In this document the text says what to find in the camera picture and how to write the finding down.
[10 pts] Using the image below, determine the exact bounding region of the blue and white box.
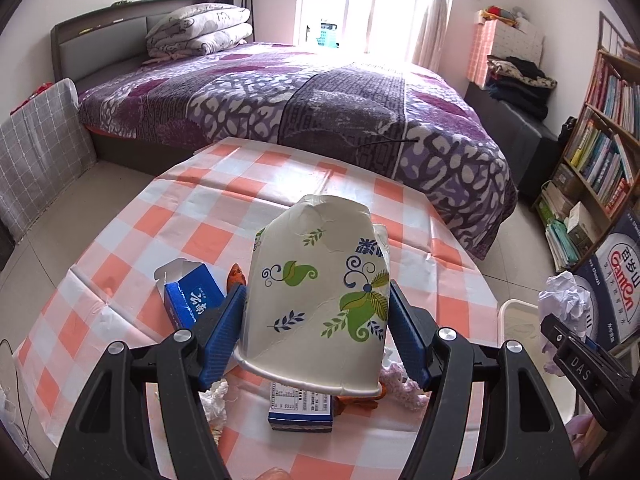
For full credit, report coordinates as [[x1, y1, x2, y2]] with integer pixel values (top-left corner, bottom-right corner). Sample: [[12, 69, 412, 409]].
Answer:
[[267, 382, 336, 433]]

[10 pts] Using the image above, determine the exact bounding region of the row of colourful books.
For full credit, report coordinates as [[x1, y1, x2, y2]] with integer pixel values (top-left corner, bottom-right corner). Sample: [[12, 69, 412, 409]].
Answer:
[[569, 122, 635, 212]]

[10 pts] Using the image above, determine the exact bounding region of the blue carton box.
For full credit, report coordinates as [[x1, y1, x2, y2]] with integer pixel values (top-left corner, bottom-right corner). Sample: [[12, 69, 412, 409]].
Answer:
[[154, 258, 227, 333]]

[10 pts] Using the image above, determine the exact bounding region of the wooden bookshelf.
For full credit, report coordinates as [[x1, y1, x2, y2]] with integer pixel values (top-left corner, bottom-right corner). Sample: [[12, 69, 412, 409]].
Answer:
[[532, 12, 640, 272]]

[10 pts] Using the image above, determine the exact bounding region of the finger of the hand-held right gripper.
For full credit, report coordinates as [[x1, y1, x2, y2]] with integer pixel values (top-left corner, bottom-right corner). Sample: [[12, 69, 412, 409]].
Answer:
[[540, 313, 584, 351]]

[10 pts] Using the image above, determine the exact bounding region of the white tissue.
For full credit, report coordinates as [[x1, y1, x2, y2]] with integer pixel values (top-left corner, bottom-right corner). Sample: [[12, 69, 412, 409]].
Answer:
[[200, 379, 231, 442]]

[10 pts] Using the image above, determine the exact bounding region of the small beige drawer box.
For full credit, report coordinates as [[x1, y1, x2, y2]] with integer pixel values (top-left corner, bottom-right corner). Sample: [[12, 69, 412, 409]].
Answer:
[[565, 202, 602, 247]]

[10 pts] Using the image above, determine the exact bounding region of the pink storage box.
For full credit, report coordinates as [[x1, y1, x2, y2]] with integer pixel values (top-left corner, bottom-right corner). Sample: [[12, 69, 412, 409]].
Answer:
[[467, 9, 546, 88]]

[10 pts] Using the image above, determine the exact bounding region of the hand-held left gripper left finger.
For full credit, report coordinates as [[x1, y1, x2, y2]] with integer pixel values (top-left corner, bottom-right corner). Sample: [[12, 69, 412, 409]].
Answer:
[[50, 284, 248, 480]]

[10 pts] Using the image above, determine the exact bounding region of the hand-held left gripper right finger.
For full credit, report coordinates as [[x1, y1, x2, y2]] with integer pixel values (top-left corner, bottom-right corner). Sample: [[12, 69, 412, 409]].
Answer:
[[388, 280, 583, 480]]

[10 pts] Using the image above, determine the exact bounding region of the grey bed headboard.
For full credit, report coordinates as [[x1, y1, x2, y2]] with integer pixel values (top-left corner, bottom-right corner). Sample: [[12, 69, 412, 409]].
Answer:
[[50, 0, 211, 96]]

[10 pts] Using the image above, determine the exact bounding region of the stack of teal books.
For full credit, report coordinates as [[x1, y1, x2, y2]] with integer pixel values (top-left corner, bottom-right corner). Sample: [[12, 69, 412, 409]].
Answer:
[[544, 220, 582, 272]]

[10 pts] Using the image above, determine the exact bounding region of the grey checked panel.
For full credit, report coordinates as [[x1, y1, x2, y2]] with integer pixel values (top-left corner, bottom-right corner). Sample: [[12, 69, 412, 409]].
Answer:
[[0, 78, 98, 242]]

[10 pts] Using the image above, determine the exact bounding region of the white paper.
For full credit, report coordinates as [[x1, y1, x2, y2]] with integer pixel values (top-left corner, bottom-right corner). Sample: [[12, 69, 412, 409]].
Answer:
[[538, 271, 594, 334]]

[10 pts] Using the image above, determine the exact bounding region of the light curtain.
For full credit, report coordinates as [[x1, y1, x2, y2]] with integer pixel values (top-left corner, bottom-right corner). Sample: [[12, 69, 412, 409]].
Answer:
[[417, 0, 459, 68]]

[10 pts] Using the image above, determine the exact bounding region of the orange snack wrapper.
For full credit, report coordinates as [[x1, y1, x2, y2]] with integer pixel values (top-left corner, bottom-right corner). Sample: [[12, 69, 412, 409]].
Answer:
[[226, 263, 249, 294]]

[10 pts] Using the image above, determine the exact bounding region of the blue plastic basket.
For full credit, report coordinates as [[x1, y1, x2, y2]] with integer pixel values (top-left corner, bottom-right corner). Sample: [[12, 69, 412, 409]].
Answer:
[[317, 20, 342, 49]]

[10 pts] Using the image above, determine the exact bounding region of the black bag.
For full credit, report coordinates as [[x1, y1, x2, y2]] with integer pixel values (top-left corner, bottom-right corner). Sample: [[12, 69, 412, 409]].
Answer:
[[557, 116, 579, 149]]

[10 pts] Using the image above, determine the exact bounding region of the pile of dark clothes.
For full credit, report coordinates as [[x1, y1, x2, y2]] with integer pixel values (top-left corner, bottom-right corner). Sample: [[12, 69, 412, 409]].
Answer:
[[486, 56, 558, 121]]

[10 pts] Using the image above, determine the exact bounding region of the blue water carton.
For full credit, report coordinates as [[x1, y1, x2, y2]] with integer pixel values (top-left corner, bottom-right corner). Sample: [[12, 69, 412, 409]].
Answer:
[[575, 210, 640, 357]]

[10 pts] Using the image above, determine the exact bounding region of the purple patterned blanket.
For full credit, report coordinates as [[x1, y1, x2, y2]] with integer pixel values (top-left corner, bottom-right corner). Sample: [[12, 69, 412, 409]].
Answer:
[[77, 41, 519, 261]]

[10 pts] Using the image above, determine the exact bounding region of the black storage ottoman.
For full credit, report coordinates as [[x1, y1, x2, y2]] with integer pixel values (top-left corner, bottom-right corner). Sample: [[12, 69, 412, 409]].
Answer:
[[465, 85, 559, 198]]

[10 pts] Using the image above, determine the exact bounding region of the white trash bin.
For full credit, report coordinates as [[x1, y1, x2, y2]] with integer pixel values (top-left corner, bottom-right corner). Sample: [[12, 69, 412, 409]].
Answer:
[[497, 298, 583, 417]]

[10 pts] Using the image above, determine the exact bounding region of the floral paper cup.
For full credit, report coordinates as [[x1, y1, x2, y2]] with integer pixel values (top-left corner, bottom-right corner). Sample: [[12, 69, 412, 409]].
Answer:
[[232, 194, 392, 396]]

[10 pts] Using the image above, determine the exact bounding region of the pink knitted cloth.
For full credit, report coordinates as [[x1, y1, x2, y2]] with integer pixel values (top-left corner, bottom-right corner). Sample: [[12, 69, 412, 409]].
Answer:
[[379, 354, 431, 411]]

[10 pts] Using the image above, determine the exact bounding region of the black cable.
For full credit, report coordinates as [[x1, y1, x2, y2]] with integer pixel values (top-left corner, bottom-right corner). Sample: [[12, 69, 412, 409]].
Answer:
[[0, 338, 28, 411]]

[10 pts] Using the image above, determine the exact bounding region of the orange checked tablecloth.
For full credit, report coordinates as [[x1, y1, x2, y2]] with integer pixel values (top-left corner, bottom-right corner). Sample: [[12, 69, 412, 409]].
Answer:
[[12, 136, 501, 480]]

